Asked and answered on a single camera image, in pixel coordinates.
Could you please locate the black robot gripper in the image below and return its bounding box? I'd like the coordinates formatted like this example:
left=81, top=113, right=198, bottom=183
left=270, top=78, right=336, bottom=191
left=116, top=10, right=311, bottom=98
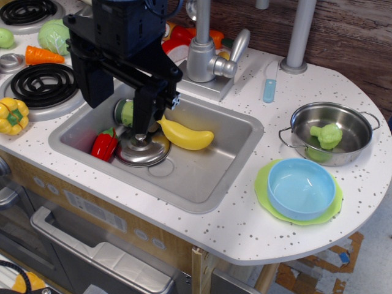
left=62, top=1, right=183, bottom=134

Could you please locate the green toy broccoli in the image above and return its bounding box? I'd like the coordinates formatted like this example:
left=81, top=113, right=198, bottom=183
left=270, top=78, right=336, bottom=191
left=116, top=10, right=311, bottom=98
left=310, top=124, right=342, bottom=150

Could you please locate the stainless steel pan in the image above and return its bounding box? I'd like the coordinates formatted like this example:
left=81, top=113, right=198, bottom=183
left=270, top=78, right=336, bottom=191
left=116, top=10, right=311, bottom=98
left=278, top=102, right=381, bottom=166

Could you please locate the green toy can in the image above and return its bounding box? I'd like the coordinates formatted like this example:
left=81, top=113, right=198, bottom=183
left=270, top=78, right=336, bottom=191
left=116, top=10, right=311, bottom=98
left=113, top=98, right=160, bottom=133

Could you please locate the red toy pepper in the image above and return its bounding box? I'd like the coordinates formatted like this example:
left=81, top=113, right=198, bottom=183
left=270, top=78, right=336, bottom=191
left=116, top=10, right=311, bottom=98
left=91, top=127, right=118, bottom=162

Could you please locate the steel pot lid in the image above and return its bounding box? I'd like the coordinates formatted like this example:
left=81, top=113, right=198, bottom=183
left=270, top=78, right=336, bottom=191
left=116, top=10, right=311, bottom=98
left=115, top=129, right=172, bottom=167

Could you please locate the red white toy slice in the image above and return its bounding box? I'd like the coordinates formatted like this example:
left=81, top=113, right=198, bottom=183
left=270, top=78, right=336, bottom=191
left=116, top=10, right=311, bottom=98
left=162, top=39, right=190, bottom=63

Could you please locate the red tomato toy can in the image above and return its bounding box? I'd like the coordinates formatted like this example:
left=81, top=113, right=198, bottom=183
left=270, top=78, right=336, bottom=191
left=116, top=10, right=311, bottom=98
left=162, top=21, right=178, bottom=41

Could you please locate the front left black burner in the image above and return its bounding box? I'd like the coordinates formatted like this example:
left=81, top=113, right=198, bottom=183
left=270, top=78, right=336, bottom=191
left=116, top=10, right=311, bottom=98
left=1, top=63, right=85, bottom=122

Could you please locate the black burner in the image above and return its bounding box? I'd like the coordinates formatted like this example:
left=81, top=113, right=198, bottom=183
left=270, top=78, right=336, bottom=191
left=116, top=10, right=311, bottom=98
left=1, top=0, right=65, bottom=35
left=1, top=63, right=85, bottom=122

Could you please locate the silver toy faucet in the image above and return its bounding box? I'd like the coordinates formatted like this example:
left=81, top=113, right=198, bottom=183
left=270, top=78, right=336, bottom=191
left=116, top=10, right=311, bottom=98
left=177, top=0, right=251, bottom=102

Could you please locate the yellow toy banana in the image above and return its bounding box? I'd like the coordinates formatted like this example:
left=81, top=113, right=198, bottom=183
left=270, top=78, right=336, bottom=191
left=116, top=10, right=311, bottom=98
left=157, top=116, right=214, bottom=151

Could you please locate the green toy cabbage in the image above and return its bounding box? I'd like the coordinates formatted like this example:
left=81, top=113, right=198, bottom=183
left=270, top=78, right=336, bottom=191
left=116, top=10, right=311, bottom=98
left=37, top=20, right=70, bottom=56

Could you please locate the orange toy carrot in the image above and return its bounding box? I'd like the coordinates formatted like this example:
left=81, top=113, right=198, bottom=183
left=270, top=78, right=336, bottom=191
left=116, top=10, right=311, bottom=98
left=186, top=28, right=224, bottom=49
left=25, top=45, right=65, bottom=66

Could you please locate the small yellow toy piece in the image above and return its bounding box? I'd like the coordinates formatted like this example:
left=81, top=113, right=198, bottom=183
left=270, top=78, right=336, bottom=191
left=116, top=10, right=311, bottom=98
left=218, top=51, right=230, bottom=61

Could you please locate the yellow toy bell pepper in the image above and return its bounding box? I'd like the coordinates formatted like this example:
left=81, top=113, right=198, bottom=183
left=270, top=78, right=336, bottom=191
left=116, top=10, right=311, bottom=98
left=1, top=97, right=29, bottom=135

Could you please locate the silver sink basin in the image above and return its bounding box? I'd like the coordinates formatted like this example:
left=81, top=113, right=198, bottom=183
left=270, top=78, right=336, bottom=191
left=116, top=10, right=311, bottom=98
left=49, top=81, right=264, bottom=213

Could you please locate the silver stove knob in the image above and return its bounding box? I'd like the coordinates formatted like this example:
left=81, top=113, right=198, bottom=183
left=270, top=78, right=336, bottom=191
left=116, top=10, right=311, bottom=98
left=1, top=53, right=26, bottom=74

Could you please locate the light green toy fruit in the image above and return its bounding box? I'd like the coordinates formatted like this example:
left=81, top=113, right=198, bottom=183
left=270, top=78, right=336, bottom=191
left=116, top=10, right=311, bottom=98
left=0, top=28, right=14, bottom=48

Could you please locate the back left black burner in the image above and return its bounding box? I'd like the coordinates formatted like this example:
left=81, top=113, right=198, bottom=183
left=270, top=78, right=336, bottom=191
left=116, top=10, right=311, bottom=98
left=1, top=0, right=65, bottom=35

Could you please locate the green plastic plate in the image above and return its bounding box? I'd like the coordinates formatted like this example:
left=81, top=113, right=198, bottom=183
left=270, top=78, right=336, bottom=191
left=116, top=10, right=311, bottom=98
left=254, top=159, right=343, bottom=226

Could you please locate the grey support pole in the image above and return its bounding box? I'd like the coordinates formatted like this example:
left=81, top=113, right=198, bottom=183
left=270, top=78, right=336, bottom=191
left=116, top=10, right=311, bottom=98
left=281, top=0, right=317, bottom=75

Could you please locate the blue plastic bowl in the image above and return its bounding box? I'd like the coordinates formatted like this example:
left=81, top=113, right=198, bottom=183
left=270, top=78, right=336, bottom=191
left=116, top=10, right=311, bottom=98
left=267, top=159, right=336, bottom=221

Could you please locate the toy knife blue handle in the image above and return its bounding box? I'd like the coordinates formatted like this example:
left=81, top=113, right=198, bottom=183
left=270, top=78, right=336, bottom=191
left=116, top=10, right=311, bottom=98
left=263, top=61, right=279, bottom=103

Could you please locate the silver oven door handle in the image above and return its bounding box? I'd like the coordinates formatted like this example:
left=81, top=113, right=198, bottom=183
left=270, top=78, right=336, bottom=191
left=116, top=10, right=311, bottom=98
left=31, top=206, right=175, bottom=293

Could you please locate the yellow object with black cable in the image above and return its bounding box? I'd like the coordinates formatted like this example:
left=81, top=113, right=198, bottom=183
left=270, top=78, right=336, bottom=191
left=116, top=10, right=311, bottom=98
left=1, top=260, right=53, bottom=294

